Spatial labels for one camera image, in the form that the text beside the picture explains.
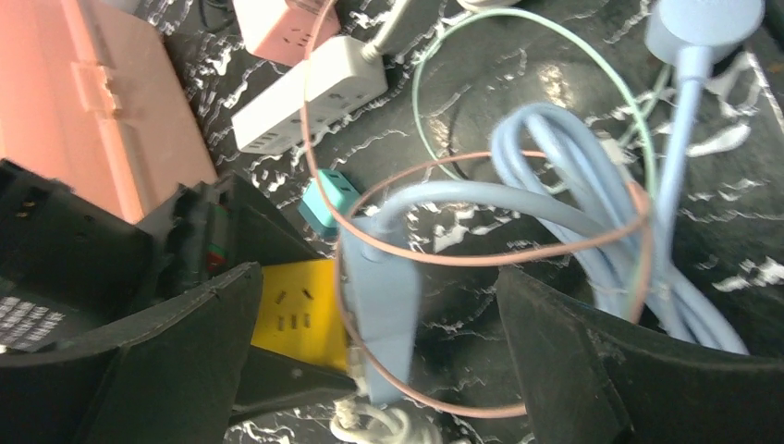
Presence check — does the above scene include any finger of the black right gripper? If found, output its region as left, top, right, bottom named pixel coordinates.
left=229, top=346, right=356, bottom=424
left=137, top=173, right=317, bottom=294

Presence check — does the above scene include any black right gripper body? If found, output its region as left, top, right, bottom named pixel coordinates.
left=1, top=160, right=153, bottom=352

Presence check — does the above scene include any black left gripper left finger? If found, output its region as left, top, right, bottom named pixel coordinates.
left=1, top=263, right=262, bottom=443

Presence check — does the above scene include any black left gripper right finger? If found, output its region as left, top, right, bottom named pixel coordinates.
left=496, top=267, right=783, bottom=443

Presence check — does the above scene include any yellow cube socket adapter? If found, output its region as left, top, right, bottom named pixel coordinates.
left=251, top=259, right=348, bottom=372

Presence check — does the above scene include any white knotted strip cord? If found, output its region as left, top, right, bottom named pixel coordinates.
left=329, top=398, right=442, bottom=444

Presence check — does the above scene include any teal small adapter plug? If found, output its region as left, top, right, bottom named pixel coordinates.
left=297, top=168, right=362, bottom=239

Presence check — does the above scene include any light blue cable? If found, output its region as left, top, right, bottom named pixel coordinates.
left=361, top=0, right=766, bottom=357

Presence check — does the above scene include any light blue socket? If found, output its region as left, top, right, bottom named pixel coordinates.
left=340, top=228, right=423, bottom=384

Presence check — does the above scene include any pink translucent storage box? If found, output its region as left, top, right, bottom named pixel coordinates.
left=1, top=1, right=217, bottom=222

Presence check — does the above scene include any pink power adapter plug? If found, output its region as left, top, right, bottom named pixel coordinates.
left=233, top=0, right=324, bottom=67

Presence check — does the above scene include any small white usb socket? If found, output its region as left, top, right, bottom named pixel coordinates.
left=231, top=36, right=388, bottom=155

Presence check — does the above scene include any thin pink charging cable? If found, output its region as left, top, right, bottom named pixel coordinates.
left=300, top=0, right=654, bottom=421

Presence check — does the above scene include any thin green charging cable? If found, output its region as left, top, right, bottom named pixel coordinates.
left=411, top=6, right=675, bottom=197

